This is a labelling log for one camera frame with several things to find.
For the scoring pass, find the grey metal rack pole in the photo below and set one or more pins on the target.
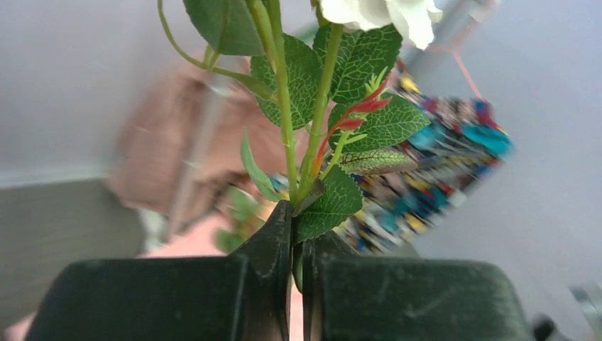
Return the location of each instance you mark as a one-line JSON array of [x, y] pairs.
[[461, 19]]

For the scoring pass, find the pink shorts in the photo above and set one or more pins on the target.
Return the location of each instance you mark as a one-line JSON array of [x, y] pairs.
[[159, 136]]

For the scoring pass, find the pink wrapping paper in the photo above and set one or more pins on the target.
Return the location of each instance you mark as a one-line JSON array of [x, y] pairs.
[[188, 263]]

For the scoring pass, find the colourful comic print garment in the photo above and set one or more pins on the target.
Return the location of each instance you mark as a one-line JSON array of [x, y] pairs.
[[423, 179]]

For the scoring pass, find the metal stand pole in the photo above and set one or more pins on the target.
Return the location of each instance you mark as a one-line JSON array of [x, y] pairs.
[[218, 89]]

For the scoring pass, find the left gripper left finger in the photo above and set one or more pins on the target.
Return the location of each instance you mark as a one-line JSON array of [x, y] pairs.
[[178, 296]]

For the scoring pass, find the pink clothes hanger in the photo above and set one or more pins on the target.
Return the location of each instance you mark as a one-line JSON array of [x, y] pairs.
[[463, 70]]

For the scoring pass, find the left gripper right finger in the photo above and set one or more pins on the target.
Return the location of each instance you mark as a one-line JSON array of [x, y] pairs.
[[347, 296]]

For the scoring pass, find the artificial flower bouquet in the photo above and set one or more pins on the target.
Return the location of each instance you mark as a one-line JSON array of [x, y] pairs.
[[243, 214]]

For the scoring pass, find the pale peach rose stem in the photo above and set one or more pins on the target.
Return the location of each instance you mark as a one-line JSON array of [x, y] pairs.
[[330, 99]]

